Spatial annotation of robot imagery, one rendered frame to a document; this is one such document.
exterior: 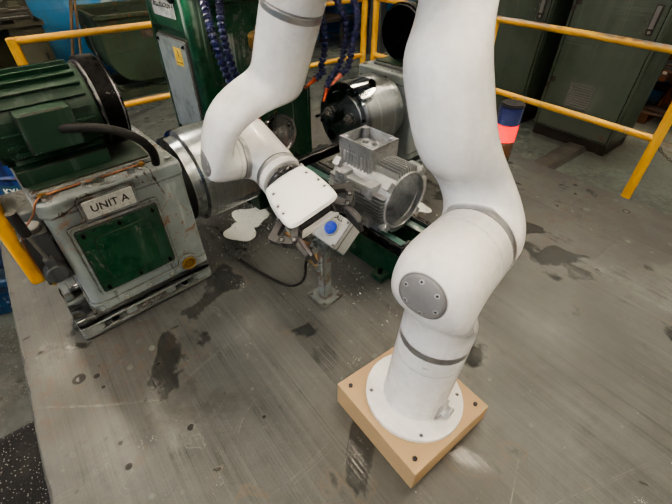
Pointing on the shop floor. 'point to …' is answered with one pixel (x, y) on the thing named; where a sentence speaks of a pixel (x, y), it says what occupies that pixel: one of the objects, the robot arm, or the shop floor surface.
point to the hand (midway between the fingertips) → (334, 239)
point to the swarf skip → (125, 46)
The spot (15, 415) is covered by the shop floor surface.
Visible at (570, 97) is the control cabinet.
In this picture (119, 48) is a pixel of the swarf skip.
